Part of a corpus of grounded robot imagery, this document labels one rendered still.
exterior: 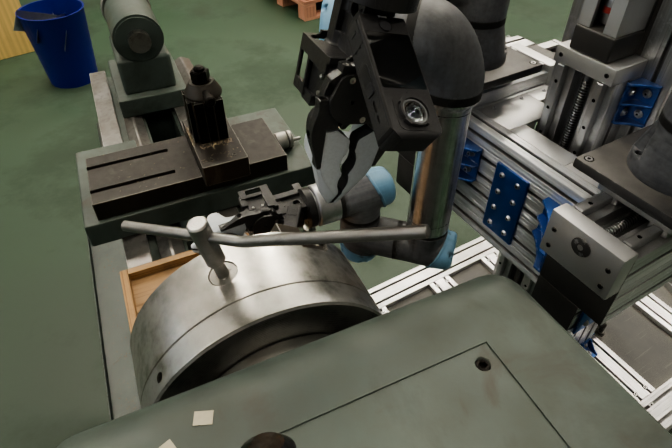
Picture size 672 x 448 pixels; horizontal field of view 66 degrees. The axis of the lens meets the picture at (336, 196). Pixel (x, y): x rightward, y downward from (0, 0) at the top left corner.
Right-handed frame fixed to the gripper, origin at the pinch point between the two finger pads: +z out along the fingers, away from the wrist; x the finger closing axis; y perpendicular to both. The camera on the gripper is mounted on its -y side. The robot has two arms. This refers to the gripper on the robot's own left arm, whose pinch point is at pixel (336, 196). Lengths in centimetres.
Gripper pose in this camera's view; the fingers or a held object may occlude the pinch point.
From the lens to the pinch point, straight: 51.4
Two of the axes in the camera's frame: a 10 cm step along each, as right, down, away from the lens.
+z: -2.2, 8.1, 5.5
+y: -4.2, -5.9, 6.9
